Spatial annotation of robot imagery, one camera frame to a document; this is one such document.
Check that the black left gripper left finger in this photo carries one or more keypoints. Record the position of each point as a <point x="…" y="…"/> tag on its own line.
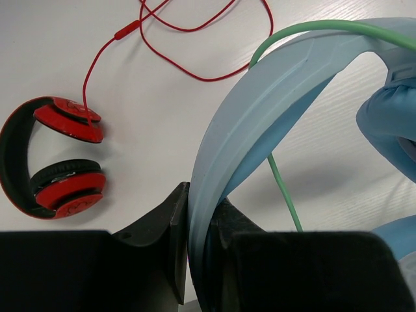
<point x="141" y="267"/>

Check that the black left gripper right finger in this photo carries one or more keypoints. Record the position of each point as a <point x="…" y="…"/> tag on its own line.
<point x="250" y="269"/>

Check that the light blue headphones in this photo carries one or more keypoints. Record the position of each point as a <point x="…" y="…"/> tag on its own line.
<point x="286" y="74"/>

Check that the red and black headphones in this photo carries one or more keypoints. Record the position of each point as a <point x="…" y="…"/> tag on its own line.
<point x="48" y="169"/>

